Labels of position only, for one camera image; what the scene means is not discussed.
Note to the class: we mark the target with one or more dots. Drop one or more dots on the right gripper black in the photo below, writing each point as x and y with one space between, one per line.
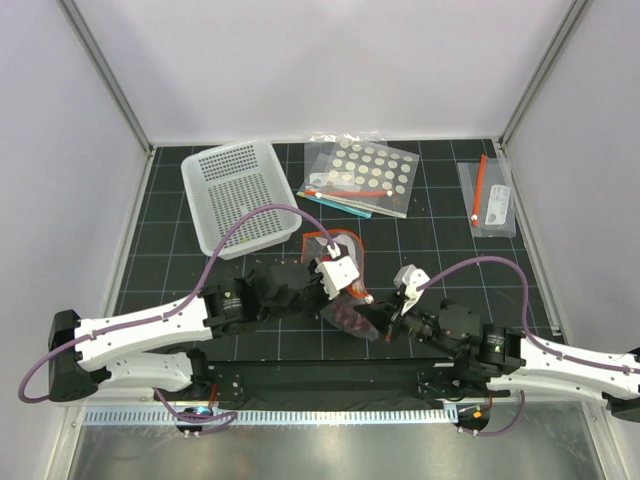
382 314

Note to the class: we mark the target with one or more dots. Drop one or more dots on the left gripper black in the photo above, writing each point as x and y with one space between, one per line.
323 296

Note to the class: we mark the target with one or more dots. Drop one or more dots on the red grape bunch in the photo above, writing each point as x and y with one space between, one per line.
349 321

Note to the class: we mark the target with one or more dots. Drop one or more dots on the orange zipper clear bag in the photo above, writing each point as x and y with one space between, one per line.
315 246

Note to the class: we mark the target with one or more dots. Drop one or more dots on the white perforated plastic basket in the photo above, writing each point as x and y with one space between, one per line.
225 183

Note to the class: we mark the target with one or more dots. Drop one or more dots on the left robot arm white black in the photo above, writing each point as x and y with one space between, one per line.
234 306

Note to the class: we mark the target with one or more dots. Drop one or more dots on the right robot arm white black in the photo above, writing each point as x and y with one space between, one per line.
484 360

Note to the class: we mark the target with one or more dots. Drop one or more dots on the blue zipper clear bag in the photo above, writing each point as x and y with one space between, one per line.
335 205

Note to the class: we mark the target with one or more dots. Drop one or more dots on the polka dot zip bag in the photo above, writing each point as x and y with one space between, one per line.
360 170

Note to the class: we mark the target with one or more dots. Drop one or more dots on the right orange zipper bag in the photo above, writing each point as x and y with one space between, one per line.
487 189

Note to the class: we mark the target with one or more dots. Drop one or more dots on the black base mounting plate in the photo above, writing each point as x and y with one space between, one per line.
332 386

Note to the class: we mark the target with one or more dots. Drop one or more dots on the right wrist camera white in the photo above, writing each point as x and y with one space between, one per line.
408 280

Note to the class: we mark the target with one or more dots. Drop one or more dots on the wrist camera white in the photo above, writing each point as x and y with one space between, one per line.
408 280
337 274

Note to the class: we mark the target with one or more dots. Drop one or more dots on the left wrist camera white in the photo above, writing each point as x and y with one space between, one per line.
337 274

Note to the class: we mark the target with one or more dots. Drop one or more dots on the perforated metal cable rail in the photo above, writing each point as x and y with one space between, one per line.
159 416

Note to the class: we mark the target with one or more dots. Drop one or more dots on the left aluminium frame post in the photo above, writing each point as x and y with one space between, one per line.
101 65

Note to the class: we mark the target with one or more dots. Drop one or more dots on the aluminium frame post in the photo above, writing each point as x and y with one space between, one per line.
561 37
101 65

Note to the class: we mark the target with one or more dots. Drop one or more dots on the right aluminium frame post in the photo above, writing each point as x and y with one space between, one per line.
561 37

